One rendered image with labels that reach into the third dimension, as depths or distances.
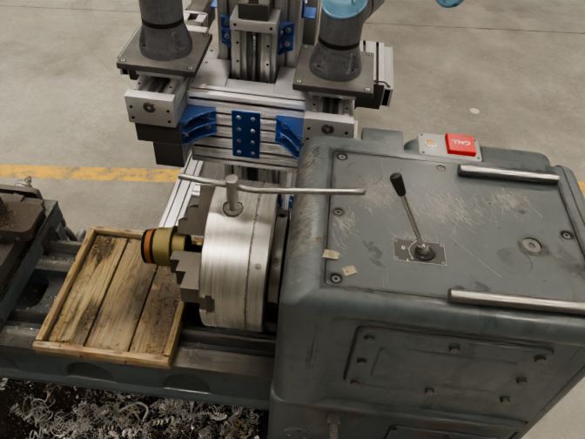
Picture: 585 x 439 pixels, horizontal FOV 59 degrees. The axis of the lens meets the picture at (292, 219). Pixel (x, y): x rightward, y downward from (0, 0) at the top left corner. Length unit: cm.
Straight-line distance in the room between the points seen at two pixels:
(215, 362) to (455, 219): 61
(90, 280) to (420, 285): 82
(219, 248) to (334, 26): 72
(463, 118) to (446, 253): 269
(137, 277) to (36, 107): 236
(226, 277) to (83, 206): 193
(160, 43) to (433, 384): 111
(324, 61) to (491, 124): 226
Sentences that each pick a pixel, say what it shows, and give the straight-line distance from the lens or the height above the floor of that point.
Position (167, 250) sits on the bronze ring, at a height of 111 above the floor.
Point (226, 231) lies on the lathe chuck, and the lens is 98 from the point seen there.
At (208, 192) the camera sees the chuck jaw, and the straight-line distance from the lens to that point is 110.
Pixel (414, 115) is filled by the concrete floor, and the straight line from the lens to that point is 352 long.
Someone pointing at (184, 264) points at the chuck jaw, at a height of 111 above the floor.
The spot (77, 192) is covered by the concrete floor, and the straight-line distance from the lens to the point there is 293.
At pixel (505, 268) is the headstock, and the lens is 98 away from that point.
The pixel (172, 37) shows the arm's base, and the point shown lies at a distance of 156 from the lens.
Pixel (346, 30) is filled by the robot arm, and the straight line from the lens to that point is 145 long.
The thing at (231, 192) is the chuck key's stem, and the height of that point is 130.
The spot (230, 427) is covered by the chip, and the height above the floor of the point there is 55.
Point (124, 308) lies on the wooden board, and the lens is 131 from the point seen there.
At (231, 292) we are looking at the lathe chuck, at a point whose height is 114.
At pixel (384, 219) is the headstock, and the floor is 126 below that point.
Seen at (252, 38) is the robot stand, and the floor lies 118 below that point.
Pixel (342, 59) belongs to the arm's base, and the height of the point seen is 122.
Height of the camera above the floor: 195
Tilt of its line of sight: 47 degrees down
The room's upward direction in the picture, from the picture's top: 5 degrees clockwise
